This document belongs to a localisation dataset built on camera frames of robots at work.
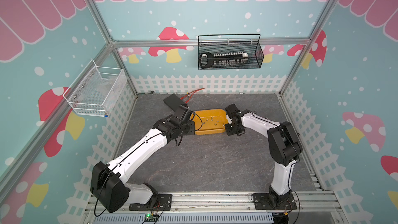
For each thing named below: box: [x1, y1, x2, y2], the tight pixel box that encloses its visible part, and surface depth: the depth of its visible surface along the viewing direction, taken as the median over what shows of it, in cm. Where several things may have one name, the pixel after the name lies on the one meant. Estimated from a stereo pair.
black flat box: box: [163, 93, 186, 112], surface depth 119 cm
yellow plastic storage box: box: [190, 108, 229, 135], surface depth 107 cm
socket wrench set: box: [199, 51, 249, 69], surface depth 91 cm
